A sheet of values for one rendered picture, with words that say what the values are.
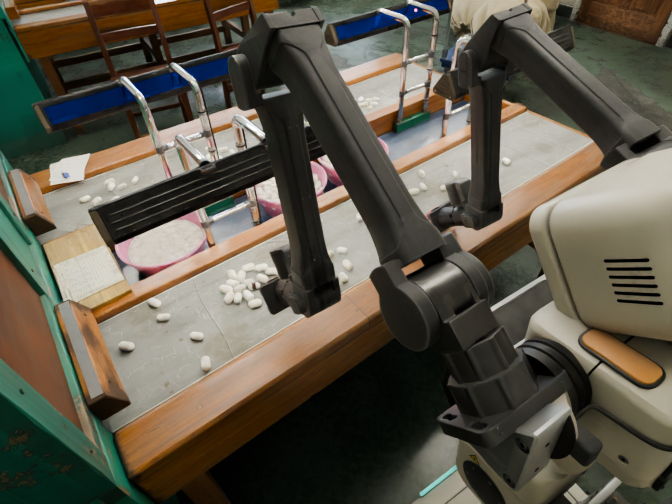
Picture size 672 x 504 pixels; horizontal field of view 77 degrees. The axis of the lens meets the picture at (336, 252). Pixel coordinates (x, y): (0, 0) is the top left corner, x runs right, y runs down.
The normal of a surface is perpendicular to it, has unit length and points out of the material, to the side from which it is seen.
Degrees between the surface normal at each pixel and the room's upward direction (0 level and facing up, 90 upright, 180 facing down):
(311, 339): 0
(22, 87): 90
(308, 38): 32
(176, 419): 0
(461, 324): 37
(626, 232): 90
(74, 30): 90
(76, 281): 0
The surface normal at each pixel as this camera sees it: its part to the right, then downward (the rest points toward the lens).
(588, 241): -0.84, 0.40
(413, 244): 0.33, -0.32
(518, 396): 0.14, -0.13
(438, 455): -0.03, -0.70
